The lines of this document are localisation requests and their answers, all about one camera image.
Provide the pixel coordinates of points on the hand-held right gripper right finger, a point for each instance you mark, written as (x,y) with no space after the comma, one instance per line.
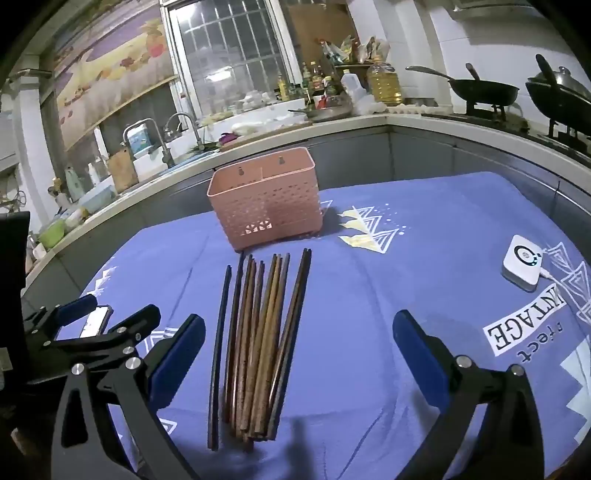
(420,355)

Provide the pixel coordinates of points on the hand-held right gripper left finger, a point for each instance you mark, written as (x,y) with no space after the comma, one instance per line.
(180,355)

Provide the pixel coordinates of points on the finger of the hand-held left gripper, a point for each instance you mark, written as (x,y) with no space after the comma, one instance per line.
(76,307)
(138,321)

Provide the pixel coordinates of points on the bunch of brown wooden chopsticks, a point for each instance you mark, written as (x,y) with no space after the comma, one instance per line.
(263,346)

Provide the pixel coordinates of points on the pink plastic utensil basket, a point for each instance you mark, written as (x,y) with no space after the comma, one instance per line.
(263,203)

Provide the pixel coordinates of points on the green bowl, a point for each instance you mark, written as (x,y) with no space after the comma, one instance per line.
(51,235)

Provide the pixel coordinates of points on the blue printed tablecloth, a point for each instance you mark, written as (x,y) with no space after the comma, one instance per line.
(369,300)

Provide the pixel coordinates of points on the pale green bottle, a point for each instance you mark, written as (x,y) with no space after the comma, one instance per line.
(72,184)

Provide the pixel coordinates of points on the white bottle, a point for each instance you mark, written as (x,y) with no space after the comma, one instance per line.
(93,174)

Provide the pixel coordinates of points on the white square device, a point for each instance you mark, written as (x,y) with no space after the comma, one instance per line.
(521,267)

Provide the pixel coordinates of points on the wooden cutting board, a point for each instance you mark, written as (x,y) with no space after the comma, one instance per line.
(122,173)

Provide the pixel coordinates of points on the square steel faucet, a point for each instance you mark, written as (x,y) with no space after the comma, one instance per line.
(162,147)

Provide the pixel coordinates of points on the curved steel faucet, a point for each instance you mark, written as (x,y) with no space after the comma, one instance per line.
(196,131)

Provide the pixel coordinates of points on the grey kitchen counter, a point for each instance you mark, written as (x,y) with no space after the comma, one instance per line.
(351,147)

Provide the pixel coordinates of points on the egg tray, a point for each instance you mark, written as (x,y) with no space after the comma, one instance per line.
(415,110)

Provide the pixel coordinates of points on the gas stove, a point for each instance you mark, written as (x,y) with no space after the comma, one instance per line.
(508,122)

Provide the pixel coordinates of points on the small frying pan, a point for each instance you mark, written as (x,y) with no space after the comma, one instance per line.
(328,113)

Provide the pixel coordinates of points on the cooking oil bottle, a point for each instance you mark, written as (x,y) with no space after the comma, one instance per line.
(385,85)

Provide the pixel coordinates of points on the white plastic jug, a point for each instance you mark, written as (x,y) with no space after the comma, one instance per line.
(353,87)

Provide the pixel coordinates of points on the black wok with lid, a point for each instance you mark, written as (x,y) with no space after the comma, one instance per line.
(558,101)

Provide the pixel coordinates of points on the barred window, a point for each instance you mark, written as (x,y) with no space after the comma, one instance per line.
(231,46)

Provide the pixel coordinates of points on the cluster of condiment bottles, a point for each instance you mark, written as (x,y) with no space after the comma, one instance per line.
(316,81)

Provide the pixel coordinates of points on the fruit wall poster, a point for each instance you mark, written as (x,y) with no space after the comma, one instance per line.
(106,60)

